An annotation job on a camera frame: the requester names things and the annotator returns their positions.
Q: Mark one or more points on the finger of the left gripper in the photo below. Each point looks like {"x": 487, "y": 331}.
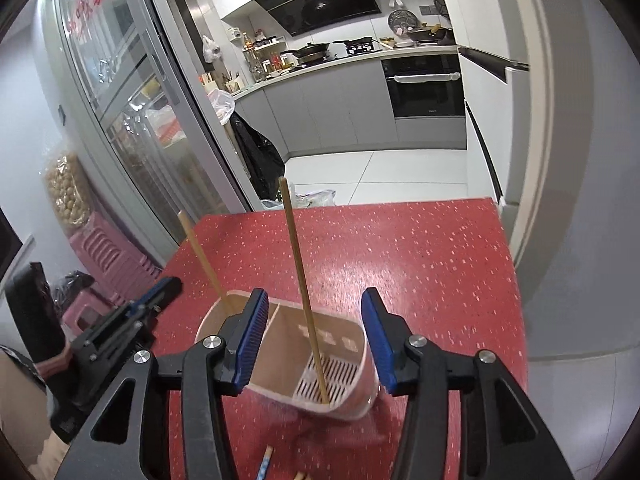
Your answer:
{"x": 157, "y": 298}

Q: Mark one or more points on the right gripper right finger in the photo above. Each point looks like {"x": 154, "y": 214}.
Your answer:
{"x": 502, "y": 434}

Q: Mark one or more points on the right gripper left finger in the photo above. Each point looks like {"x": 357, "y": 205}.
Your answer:
{"x": 126, "y": 434}

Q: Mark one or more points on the blue dotted chopstick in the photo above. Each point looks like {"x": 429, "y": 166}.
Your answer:
{"x": 264, "y": 464}

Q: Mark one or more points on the plain wooden chopstick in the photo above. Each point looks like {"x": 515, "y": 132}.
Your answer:
{"x": 204, "y": 262}

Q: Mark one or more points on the stacked pink plastic stools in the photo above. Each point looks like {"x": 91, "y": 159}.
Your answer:
{"x": 121, "y": 271}

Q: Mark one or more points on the pink stool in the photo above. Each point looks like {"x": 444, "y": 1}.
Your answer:
{"x": 88, "y": 306}

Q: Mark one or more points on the black plastic bag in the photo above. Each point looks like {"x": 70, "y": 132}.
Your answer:
{"x": 65, "y": 290}

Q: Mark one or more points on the beige plastic utensil holder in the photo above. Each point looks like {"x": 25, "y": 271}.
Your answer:
{"x": 284, "y": 370}

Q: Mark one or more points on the bag of round nuts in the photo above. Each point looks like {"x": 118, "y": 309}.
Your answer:
{"x": 68, "y": 190}

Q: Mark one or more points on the glass sliding door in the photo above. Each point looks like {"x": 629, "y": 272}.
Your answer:
{"x": 122, "y": 81}

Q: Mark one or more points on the black garbage bag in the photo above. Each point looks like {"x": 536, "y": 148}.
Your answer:
{"x": 261, "y": 158}

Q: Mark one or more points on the black wok on stove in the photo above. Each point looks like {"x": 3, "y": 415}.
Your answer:
{"x": 310, "y": 53}

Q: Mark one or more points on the black built-in oven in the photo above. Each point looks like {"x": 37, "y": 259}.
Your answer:
{"x": 425, "y": 86}

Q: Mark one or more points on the black range hood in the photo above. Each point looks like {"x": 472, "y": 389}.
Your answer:
{"x": 297, "y": 17}

